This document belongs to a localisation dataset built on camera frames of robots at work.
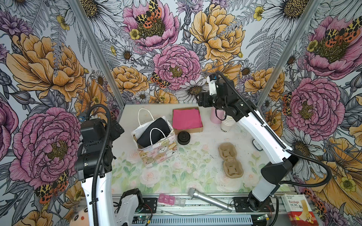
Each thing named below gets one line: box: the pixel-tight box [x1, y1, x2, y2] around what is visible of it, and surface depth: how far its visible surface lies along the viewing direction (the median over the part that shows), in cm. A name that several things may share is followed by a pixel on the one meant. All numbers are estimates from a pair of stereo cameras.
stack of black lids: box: [177, 130, 191, 146], surface depth 99 cm
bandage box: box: [280, 193, 320, 226], surface depth 71 cm
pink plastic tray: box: [157, 193, 186, 208], surface depth 76 cm
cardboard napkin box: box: [172, 106, 204, 136], surface depth 111 cm
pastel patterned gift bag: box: [131, 108, 178, 169], surface depth 79 cm
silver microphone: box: [187, 187, 234, 212], surface depth 76 cm
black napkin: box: [136, 117, 171, 148], surface depth 79 cm
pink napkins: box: [172, 108, 204, 130], surface depth 113 cm
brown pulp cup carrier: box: [218, 142, 244, 179], surface depth 87 cm
